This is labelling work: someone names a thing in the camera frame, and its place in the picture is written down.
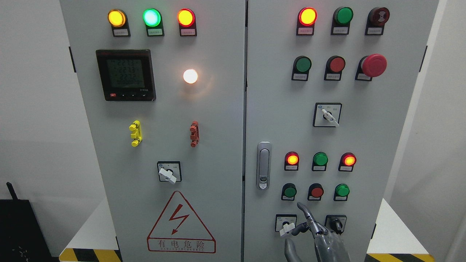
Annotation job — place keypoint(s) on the red emergency stop mushroom button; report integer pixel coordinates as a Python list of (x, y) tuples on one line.
[(371, 66)]

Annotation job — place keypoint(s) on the white glowing indicator light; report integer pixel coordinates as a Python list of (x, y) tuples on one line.
[(190, 76)]

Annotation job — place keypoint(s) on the red test terminal block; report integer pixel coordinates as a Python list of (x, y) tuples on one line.
[(194, 136)]

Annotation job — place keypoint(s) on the green indicator light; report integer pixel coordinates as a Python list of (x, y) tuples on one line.
[(320, 161), (153, 22)]

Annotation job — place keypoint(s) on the green start push button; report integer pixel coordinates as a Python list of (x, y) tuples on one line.
[(289, 192)]

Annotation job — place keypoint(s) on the red indicator light left door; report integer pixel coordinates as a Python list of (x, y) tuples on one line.
[(187, 22)]

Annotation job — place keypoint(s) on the silver cabinet door handle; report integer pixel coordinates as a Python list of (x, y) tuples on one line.
[(263, 165)]

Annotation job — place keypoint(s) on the green push button lower right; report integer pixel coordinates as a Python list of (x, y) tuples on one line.
[(341, 192)]

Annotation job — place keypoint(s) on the red indicator light lower right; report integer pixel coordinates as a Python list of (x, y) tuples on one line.
[(347, 162)]

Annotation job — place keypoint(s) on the white platform with hazard stripes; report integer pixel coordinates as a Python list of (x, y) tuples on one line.
[(392, 241)]

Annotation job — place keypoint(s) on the green indicator light lower middle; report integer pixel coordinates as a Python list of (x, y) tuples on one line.
[(320, 161)]

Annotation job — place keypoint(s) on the yellow indicator light top left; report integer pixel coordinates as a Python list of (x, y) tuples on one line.
[(119, 23)]

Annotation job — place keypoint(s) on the lower white rotary selector switch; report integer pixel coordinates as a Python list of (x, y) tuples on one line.
[(285, 223)]

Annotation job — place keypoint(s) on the red push button second row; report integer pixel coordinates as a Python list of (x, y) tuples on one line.
[(334, 67)]

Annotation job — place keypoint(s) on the upper right rotary selector switch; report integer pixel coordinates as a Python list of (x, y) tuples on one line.
[(327, 114)]

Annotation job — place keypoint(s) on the black knob selector switch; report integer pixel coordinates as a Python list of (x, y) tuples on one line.
[(336, 223)]

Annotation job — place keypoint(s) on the black digital power meter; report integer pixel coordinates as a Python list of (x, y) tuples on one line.
[(126, 74)]

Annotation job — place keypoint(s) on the red indicator light right door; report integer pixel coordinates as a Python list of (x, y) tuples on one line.
[(306, 20)]

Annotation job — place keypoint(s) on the green indicator light top left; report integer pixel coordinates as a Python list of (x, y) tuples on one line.
[(153, 22)]

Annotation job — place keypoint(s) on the dark red buzzer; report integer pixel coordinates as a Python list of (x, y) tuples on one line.
[(376, 20)]

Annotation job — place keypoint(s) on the black box with antenna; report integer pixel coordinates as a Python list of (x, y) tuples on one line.
[(21, 239)]

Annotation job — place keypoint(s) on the red electrical hazard warning sticker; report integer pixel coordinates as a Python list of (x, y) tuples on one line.
[(180, 229)]

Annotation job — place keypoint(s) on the red indicator light lower left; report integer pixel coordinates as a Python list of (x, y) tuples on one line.
[(291, 161)]

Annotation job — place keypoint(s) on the left door rotary selector switch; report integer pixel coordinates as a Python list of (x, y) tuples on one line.
[(169, 171)]

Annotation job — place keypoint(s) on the grey electrical control cabinet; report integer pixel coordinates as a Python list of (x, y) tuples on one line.
[(244, 53)]

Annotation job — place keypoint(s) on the red push button lower row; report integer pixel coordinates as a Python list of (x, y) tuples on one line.
[(315, 192)]

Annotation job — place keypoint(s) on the yellow test terminal block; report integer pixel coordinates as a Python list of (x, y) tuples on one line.
[(136, 135)]

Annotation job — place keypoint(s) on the red indicator light door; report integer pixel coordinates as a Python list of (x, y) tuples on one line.
[(306, 20), (187, 22)]

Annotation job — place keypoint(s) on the green push button second row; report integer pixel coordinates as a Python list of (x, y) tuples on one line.
[(301, 68)]

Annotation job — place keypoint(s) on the green push button top right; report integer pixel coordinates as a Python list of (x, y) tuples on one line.
[(341, 21)]

